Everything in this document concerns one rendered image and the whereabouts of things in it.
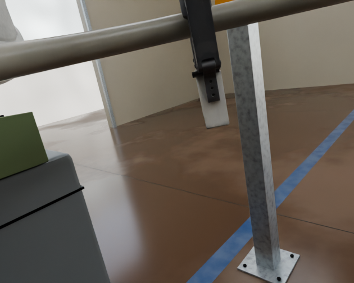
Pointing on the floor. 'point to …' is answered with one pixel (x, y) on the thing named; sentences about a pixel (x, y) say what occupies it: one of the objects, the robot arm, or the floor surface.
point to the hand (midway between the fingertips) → (211, 97)
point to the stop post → (257, 157)
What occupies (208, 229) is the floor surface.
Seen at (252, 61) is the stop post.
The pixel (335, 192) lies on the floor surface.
